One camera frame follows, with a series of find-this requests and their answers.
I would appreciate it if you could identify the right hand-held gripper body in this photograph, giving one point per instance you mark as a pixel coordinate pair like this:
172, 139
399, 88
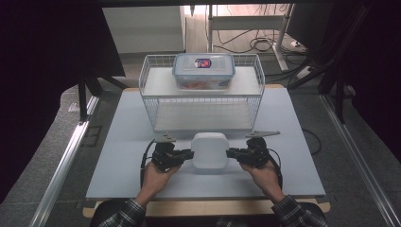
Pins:
257, 154

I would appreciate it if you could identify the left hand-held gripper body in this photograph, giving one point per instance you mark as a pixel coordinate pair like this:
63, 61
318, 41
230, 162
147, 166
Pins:
164, 156

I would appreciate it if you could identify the white plastic container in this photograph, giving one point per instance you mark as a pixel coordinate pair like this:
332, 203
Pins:
209, 151

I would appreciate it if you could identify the clear plastic food container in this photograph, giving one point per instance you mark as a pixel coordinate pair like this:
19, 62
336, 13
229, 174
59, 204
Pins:
205, 75

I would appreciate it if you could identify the person's right hand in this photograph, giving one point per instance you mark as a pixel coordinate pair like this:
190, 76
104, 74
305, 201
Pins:
268, 179

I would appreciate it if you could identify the person's left hand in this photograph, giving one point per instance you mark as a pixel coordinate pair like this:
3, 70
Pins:
154, 183

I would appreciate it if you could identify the pale blue table board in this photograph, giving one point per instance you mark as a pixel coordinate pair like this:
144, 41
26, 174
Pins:
205, 186

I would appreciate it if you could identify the person's left leg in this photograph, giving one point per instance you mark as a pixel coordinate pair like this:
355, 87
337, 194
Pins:
105, 209

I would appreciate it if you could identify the person's leg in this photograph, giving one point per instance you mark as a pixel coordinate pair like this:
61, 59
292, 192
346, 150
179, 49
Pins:
105, 209
322, 210

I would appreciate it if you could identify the person's right leg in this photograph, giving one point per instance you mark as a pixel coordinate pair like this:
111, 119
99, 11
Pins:
322, 210

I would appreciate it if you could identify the white power strip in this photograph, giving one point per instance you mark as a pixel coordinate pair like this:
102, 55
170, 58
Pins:
304, 72

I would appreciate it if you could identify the black metal stand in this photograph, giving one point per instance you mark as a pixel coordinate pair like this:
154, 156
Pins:
340, 94
83, 97

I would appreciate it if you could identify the white cabinet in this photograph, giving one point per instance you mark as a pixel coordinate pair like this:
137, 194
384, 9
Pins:
142, 28

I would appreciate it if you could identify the black curtain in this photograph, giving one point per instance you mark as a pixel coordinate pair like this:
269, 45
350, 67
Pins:
381, 78
38, 78

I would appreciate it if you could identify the aluminium floor rail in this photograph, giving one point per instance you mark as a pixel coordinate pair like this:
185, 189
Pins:
63, 170
359, 157

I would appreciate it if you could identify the white metal desk frame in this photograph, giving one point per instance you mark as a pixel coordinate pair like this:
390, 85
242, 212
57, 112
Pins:
246, 22

